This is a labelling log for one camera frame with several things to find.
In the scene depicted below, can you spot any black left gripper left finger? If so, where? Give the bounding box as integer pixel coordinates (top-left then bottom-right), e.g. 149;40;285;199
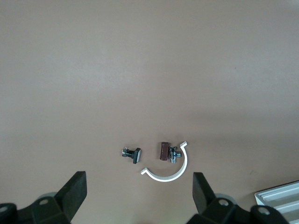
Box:
17;171;87;224

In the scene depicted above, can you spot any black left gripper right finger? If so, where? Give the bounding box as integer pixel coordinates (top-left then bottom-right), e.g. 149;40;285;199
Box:
186;172;253;224

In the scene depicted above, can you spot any white drawer cabinet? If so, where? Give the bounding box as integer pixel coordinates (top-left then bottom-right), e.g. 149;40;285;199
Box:
254;180;299;224

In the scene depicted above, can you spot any white curved plastic clamp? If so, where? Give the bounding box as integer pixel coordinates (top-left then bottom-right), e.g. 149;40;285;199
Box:
140;140;189;182

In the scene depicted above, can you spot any small black clip part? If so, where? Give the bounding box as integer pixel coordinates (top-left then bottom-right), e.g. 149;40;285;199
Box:
121;146;142;165

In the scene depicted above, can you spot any brown table mat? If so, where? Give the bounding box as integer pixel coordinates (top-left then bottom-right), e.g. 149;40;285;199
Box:
0;0;299;224

